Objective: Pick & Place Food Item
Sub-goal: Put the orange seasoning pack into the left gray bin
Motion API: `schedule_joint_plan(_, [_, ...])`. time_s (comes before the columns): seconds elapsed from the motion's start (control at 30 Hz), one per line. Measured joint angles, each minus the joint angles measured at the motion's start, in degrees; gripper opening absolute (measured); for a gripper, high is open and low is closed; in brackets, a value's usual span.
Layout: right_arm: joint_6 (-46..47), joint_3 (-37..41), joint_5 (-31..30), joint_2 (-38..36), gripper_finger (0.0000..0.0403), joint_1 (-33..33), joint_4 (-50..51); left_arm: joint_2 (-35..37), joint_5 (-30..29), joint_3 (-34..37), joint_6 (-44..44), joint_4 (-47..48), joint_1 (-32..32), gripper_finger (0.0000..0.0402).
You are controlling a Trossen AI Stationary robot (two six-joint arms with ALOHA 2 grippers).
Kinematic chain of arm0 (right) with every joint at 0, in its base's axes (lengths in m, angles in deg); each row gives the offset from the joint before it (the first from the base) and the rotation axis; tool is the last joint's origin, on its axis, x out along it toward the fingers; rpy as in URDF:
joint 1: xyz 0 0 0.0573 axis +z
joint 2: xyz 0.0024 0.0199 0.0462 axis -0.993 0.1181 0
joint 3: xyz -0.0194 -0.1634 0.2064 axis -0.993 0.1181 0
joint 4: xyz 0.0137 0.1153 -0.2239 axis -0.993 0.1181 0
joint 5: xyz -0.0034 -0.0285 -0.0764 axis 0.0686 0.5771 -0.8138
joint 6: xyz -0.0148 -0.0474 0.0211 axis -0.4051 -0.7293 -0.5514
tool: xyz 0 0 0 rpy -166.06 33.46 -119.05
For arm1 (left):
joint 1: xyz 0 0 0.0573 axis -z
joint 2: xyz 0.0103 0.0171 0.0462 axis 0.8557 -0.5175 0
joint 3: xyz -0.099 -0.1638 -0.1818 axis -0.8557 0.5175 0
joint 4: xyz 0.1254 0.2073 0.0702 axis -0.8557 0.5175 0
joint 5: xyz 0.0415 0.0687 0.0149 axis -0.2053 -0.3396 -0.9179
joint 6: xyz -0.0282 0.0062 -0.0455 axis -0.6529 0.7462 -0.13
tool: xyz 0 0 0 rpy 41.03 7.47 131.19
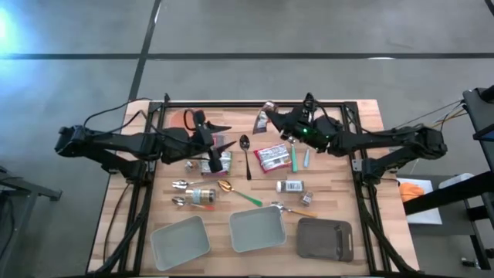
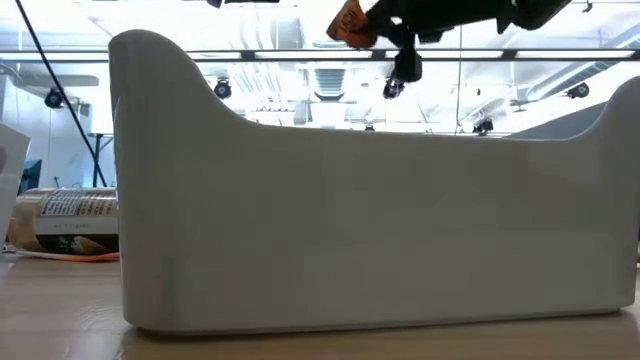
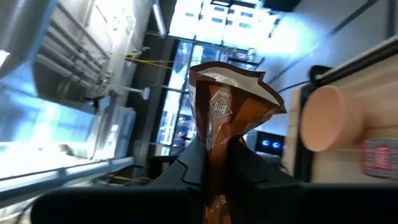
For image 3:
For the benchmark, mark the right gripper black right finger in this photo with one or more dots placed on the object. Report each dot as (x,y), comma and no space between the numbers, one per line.
(280,202)

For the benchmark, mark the black device blue lights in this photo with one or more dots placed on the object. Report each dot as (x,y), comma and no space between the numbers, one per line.
(270,143)

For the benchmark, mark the terracotta bowl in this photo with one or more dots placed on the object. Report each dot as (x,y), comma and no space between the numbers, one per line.
(329,118)

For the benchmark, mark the small maroon packet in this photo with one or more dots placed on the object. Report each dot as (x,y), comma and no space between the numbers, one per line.
(381,158)

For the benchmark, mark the black aluminium table frame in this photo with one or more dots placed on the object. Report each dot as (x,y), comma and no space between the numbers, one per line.
(305,165)

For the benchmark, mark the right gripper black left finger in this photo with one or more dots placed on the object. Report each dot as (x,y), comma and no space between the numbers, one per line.
(174,202)

